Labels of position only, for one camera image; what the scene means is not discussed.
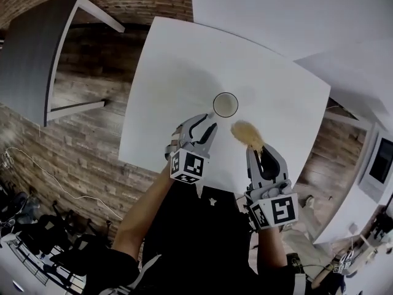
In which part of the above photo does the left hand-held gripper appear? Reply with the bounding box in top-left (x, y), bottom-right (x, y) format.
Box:
top-left (165, 112), bottom-right (218, 184)

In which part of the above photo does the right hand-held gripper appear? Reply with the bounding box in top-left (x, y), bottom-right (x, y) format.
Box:
top-left (244, 143), bottom-right (300, 233)

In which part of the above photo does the yellow fuzzy sponge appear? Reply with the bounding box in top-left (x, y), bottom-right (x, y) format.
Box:
top-left (230, 120), bottom-right (266, 154)

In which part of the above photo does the white cup with dark rim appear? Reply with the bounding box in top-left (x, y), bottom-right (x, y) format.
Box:
top-left (207, 91), bottom-right (239, 119)

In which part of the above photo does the another person's forearm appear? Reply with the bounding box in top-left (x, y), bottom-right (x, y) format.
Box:
top-left (311, 268), bottom-right (338, 289)

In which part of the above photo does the person's left forearm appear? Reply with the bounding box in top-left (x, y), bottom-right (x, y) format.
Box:
top-left (111, 167), bottom-right (175, 258)

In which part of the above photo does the person's right forearm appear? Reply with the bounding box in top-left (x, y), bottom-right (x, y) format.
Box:
top-left (257, 226), bottom-right (289, 267)

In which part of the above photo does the person's beige trouser leg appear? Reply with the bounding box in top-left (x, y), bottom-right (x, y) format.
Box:
top-left (281, 194), bottom-right (333, 277)

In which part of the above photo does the white appliance with dark screen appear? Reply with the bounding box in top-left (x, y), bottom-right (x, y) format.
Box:
top-left (357, 122), bottom-right (393, 197)

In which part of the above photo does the person's black shirt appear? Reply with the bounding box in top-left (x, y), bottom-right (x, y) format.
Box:
top-left (58, 183), bottom-right (308, 295)

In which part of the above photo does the black office chair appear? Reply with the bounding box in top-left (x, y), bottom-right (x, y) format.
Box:
top-left (18, 200), bottom-right (77, 258)
top-left (49, 216), bottom-right (113, 286)

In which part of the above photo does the dark grey table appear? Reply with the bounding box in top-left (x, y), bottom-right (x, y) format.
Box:
top-left (0, 0), bottom-right (126, 127)

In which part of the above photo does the white floor cable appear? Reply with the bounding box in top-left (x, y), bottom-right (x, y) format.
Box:
top-left (5, 146), bottom-right (123, 221)

